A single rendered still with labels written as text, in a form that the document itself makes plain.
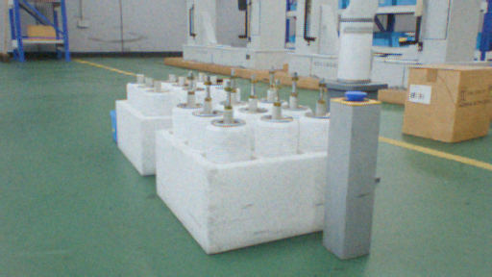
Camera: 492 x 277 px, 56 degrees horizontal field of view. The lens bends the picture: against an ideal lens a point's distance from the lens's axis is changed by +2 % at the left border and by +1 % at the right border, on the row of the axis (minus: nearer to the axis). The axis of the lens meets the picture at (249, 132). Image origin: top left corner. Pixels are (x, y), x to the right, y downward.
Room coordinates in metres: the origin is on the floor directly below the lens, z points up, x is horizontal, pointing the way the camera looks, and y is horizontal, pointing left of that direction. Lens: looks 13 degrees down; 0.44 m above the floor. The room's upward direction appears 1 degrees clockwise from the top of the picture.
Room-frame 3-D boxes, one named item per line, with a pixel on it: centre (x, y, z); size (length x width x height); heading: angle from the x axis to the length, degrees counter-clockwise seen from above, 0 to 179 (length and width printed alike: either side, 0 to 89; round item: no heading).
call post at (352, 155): (0.87, -0.20, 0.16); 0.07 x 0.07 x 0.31; 27
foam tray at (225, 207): (1.10, -0.01, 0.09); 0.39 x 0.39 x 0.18; 27
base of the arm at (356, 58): (1.34, -0.30, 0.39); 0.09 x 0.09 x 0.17; 33
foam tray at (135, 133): (1.59, 0.24, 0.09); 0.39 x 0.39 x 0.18; 27
